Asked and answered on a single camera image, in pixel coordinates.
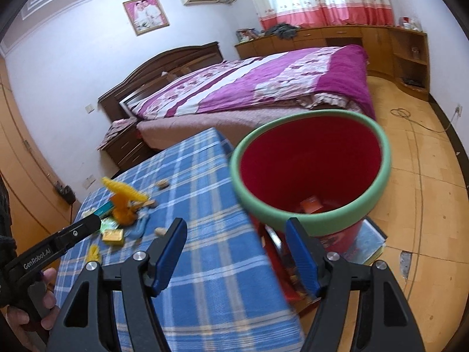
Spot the framed wall photo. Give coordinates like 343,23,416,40
123,0,170,36

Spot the blue plaid tablecloth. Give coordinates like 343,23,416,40
53,128,306,352

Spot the dark wooden bed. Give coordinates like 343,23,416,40
98,41,376,155

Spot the wooden wardrobe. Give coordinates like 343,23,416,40
0,57,79,265

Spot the group of scattered peanuts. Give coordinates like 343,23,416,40
145,179,169,237

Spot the red bucket with green rim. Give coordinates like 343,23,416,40
230,109,392,254

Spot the small orange box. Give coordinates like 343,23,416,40
300,197,323,214

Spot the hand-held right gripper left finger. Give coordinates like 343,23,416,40
44,218,188,352

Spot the glossy book stack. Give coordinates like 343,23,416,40
346,216,387,265

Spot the long wooden cabinet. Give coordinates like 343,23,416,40
234,26,429,101

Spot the pink floral cloth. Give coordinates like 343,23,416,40
97,116,139,151

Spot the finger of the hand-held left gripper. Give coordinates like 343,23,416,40
51,215,102,253

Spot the mauve bedspread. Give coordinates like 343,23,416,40
137,101,367,152

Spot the dark clothes pile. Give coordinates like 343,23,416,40
269,23,299,40

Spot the yellow fuzzy pipe cleaner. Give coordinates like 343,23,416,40
102,177,152,207

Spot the person's left hand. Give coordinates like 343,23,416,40
0,268,59,352

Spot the yellow packet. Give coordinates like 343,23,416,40
102,229,125,246

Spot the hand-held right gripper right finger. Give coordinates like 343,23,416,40
286,218,426,352

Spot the dark wooden nightstand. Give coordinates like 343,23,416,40
97,117,162,171

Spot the black device with cable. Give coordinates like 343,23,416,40
55,183,76,204

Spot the purple floral quilt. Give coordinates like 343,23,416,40
121,44,376,118

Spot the floor cable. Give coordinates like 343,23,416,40
390,108,458,134

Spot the teal cardboard box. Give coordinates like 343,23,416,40
90,202,113,218

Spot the blue fuzzy pipe cleaner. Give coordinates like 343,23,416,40
132,216,150,238

